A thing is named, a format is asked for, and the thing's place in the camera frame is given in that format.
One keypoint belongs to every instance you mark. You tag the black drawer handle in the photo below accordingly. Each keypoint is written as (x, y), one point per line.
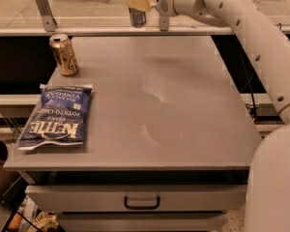
(138, 205)

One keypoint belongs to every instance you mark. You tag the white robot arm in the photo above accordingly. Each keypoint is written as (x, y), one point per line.
(268, 50)

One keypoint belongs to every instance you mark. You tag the middle metal bracket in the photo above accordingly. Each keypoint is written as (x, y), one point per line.
(163, 23)

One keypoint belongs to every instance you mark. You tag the gold soda can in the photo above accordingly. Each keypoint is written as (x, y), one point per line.
(62, 49)

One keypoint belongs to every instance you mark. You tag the silver blue redbull can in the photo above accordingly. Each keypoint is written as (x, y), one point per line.
(137, 18)

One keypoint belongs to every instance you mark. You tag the left metal bracket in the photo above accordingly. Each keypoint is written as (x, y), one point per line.
(49, 22)

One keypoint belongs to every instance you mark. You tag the grey lower drawer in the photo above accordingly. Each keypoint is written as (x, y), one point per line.
(143, 222)

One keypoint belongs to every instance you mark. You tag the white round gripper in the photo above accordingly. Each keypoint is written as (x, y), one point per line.
(164, 0)

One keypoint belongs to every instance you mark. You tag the grey upper drawer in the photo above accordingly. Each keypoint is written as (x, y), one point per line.
(173, 198)

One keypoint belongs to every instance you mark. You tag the snack bag under table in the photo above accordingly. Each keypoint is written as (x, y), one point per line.
(44, 221)

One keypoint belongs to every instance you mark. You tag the blue kettle chips bag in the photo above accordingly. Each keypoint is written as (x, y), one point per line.
(61, 118)

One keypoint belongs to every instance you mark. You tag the metal bracket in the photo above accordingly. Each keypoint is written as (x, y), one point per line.
(49, 22)
(163, 23)

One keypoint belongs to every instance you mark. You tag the grey drawer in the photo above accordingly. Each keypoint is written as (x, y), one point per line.
(173, 198)
(143, 222)

